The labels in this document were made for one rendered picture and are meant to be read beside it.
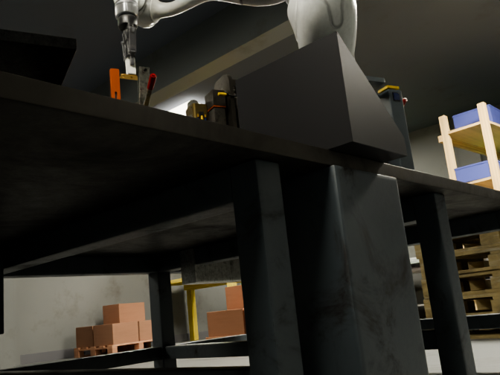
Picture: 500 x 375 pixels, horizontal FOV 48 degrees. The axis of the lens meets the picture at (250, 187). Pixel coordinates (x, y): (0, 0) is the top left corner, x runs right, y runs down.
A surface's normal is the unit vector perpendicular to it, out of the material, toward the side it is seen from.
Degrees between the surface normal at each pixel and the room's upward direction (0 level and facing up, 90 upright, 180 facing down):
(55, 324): 90
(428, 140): 90
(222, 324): 90
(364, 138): 90
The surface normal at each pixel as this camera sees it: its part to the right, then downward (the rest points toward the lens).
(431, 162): -0.68, -0.09
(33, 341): 0.72, -0.22
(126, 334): 0.87, -0.19
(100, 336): -0.49, -0.14
